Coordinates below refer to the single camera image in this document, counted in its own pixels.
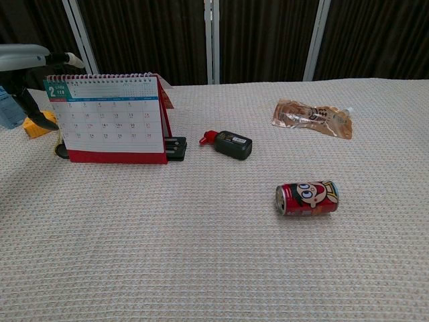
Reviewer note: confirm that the yellow tape measure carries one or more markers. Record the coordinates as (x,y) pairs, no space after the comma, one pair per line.
(33,129)

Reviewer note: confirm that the beige woven tablecloth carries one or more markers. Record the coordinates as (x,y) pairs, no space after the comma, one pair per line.
(214,241)

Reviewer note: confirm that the black folding screen white frame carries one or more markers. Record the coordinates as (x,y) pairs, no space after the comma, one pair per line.
(268,37)

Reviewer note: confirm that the red desk calendar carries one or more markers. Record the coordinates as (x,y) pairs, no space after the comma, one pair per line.
(110,124)

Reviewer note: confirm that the blue cardboard box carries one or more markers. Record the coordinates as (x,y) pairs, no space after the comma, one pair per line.
(9,110)

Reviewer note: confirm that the black ink bottle red cap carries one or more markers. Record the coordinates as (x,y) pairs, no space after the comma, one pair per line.
(233,145)

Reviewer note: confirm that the red cartoon drink can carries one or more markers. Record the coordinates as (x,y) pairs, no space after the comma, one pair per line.
(308,198)

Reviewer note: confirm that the copper spout pouch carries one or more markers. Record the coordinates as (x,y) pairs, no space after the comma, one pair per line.
(311,117)

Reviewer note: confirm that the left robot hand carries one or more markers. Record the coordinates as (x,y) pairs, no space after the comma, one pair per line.
(23,57)

